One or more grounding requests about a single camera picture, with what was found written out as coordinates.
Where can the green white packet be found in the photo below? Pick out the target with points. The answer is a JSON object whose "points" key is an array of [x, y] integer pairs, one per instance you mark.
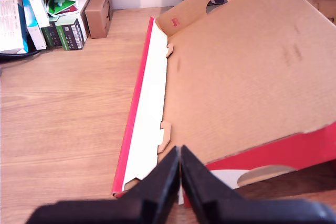
{"points": [[61, 5]]}

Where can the brown cardboard box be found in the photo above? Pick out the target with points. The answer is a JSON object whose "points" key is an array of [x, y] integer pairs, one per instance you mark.
{"points": [[98, 14]]}

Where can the dark green box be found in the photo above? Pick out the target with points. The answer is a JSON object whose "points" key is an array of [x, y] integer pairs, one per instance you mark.
{"points": [[51, 35]]}

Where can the white and blue carton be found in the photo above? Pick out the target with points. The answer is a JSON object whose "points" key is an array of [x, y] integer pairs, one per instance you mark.
{"points": [[39, 6], [25, 1]]}

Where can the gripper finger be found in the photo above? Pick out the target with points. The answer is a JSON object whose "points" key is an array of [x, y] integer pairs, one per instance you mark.
{"points": [[157, 197], [199, 195]]}

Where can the green black barcode box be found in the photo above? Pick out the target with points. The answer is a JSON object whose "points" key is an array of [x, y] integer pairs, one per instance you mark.
{"points": [[74, 35]]}

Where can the red shoebox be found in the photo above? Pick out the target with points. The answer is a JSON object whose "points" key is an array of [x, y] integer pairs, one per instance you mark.
{"points": [[236, 77]]}

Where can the plain white box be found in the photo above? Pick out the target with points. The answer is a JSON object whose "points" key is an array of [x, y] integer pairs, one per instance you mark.
{"points": [[84, 6]]}

